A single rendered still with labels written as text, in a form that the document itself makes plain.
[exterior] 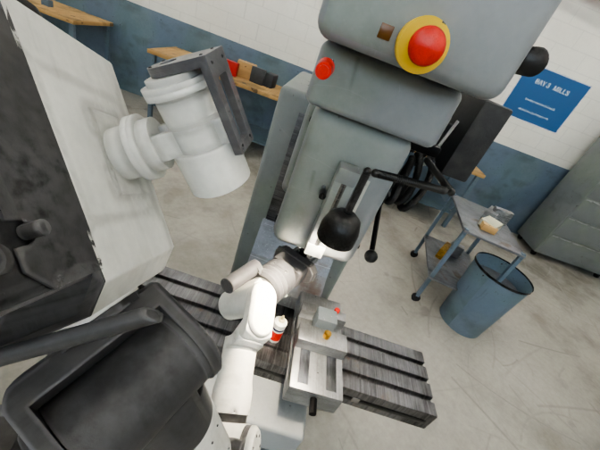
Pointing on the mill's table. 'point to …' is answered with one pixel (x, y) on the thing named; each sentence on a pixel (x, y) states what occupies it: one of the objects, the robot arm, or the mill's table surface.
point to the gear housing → (383, 95)
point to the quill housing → (294, 195)
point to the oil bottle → (278, 329)
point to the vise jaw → (306, 340)
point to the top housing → (480, 54)
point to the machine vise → (313, 362)
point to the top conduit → (534, 62)
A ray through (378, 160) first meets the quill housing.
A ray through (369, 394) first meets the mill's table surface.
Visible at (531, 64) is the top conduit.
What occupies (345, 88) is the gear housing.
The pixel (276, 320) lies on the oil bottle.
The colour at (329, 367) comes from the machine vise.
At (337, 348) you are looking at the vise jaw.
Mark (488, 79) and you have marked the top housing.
